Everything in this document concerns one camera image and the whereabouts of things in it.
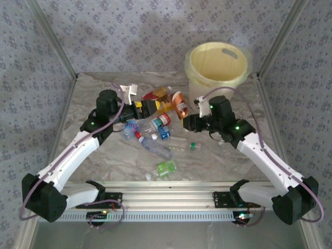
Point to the purple blue label clear bottle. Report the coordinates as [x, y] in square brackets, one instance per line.
[129, 128]

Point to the red label amber bottle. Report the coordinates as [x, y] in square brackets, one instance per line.
[160, 92]

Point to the copper label bottle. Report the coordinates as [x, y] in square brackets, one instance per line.
[179, 103]

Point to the clear unlabeled bottle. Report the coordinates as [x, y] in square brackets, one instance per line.
[177, 142]

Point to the small blue label bottle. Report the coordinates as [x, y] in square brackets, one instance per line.
[164, 132]

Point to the small green band bottle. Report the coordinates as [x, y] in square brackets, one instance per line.
[193, 146]

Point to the large clear red-capped bottle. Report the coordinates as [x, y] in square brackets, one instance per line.
[153, 146]

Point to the green label clear bottle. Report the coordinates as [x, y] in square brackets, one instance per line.
[166, 167]

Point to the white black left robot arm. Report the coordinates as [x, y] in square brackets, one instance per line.
[70, 155]

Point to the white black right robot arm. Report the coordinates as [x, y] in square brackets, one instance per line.
[267, 160]

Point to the cream plastic bin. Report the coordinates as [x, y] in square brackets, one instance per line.
[194, 90]

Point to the small controller board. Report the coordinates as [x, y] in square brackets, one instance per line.
[242, 216]
[97, 215]

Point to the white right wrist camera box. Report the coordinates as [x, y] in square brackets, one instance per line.
[203, 106]

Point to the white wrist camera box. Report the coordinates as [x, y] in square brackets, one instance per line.
[129, 94]
[203, 106]

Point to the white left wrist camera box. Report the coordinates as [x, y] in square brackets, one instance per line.
[129, 94]

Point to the aluminium frame rail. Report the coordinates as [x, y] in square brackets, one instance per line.
[168, 197]

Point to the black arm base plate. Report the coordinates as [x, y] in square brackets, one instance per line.
[118, 197]
[218, 198]

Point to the aluminium frame post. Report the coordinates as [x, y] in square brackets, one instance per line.
[54, 39]
[280, 39]

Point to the aluminium frame leg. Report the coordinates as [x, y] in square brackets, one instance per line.
[310, 241]
[24, 241]

